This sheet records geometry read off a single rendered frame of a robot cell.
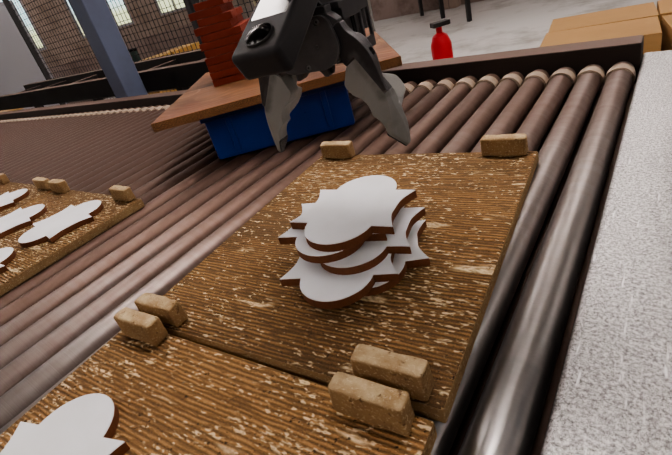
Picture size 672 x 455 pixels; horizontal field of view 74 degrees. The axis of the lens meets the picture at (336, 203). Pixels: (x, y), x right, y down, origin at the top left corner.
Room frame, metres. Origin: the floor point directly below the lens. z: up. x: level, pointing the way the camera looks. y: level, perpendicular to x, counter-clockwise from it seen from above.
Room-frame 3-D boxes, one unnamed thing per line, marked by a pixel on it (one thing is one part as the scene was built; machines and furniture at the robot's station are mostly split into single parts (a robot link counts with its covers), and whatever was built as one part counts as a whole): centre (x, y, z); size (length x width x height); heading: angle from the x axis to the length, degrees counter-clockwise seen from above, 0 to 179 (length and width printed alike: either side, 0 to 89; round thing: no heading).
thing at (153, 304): (0.40, 0.21, 0.95); 0.06 x 0.02 x 0.03; 53
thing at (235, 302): (0.47, -0.02, 0.93); 0.41 x 0.35 x 0.02; 143
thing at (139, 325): (0.38, 0.23, 0.95); 0.06 x 0.02 x 0.03; 52
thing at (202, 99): (1.12, 0.03, 1.03); 0.50 x 0.50 x 0.02; 85
